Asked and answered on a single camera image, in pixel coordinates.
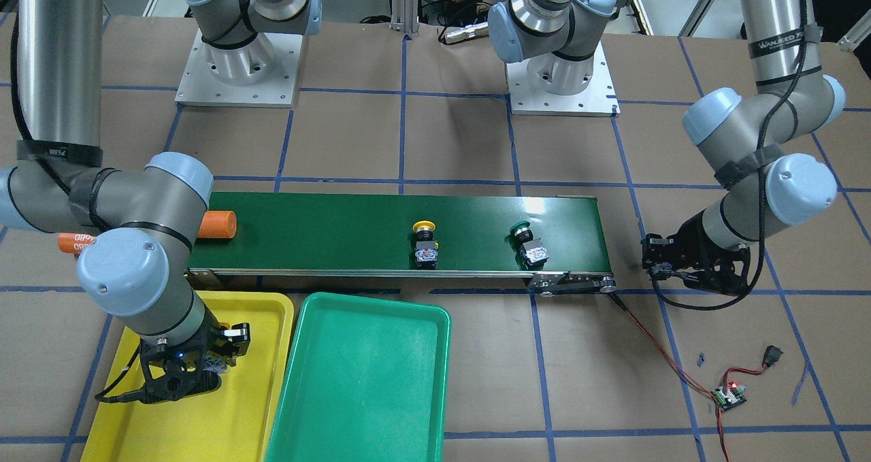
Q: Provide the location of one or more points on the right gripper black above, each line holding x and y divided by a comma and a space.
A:
213, 347

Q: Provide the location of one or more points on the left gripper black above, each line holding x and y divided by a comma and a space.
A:
695, 238

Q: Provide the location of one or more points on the plain orange cylinder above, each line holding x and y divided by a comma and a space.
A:
218, 225

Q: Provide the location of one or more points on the orange cylinder labelled 4680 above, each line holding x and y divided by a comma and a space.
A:
74, 243

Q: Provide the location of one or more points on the yellow push button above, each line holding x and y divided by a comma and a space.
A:
425, 247
216, 365

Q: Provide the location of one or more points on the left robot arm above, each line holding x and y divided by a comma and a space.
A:
742, 138

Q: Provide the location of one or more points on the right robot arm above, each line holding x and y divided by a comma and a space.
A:
145, 222

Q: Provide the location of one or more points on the yellow plastic tray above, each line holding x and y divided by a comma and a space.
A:
233, 423

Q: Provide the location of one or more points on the green conveyor belt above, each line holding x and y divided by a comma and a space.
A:
341, 235

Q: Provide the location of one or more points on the motor controller board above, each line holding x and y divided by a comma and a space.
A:
729, 396

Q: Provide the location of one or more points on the green plastic tray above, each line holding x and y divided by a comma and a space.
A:
366, 381

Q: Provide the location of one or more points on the black inline switch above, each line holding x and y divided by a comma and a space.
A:
771, 356

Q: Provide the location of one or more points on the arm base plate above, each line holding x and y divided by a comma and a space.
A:
261, 75
549, 86

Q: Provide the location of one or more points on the aluminium frame post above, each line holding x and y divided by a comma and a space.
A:
404, 17

